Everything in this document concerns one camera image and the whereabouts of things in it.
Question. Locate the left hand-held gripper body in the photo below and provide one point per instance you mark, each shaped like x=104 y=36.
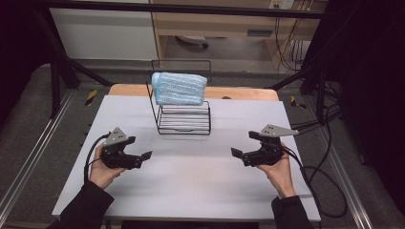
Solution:
x=119 y=157

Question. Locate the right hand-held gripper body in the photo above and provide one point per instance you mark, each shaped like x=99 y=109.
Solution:
x=266 y=156

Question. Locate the blue striped towel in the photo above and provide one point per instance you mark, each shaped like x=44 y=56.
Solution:
x=180 y=89

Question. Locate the person's left hand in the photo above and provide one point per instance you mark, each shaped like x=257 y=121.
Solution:
x=102 y=173

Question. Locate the person's right hand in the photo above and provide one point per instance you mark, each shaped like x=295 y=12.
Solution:
x=280 y=178

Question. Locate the wooden table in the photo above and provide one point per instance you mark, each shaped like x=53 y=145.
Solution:
x=242 y=93

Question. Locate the yellow black tape marker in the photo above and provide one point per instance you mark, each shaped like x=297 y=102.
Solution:
x=296 y=103
x=91 y=97

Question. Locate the white foam board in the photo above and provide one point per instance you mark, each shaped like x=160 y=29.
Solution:
x=197 y=191

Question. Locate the white cabinet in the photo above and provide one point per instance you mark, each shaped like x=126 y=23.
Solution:
x=105 y=31

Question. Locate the light wooden desk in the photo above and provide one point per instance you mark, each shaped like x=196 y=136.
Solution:
x=223 y=27

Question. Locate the chair base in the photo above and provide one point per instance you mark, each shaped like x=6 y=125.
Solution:
x=192 y=40

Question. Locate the aluminium rail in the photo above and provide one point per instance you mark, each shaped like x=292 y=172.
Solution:
x=28 y=162
x=345 y=181

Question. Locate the white wall socket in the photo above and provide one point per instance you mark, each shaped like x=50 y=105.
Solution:
x=281 y=4

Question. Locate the black metal frame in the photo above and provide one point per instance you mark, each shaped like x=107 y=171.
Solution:
x=191 y=9

